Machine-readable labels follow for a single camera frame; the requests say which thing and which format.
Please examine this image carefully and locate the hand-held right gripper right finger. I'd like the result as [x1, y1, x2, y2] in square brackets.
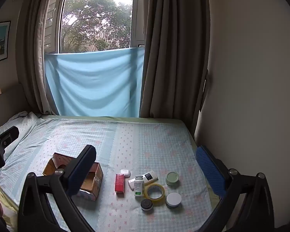
[196, 146, 275, 232]

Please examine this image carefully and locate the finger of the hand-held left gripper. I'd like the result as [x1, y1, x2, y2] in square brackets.
[0, 126, 20, 151]

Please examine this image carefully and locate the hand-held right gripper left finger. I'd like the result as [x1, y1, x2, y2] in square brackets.
[17, 144, 97, 232]

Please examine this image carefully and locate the cardboard box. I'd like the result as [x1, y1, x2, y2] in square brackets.
[42, 153, 104, 200]

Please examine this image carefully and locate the green lid jar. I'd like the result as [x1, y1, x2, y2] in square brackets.
[165, 171, 180, 186]

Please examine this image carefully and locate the white lid jar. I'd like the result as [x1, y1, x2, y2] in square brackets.
[166, 193, 182, 208]

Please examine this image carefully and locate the white remote control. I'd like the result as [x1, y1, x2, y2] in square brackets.
[128, 171, 158, 190]

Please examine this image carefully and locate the black cap bottle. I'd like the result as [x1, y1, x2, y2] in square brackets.
[140, 199, 153, 211]

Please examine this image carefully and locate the floral pillow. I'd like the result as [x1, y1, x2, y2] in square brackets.
[0, 111, 43, 182]

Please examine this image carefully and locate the beige headboard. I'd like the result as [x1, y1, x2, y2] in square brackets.
[0, 83, 23, 136]

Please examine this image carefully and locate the small red carton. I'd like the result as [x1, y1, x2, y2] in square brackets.
[115, 173, 125, 194]

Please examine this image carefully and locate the yellow tape roll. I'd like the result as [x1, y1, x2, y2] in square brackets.
[144, 183, 165, 203]

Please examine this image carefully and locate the checked floral bed sheet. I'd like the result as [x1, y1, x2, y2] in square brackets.
[0, 115, 220, 232]

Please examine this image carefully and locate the light blue hanging cloth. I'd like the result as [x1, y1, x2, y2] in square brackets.
[44, 47, 145, 117]

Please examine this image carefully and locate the beige curtain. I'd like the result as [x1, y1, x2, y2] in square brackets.
[139, 0, 211, 133]
[16, 0, 70, 115]

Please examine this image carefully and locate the window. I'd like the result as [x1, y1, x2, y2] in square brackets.
[45, 0, 145, 54]

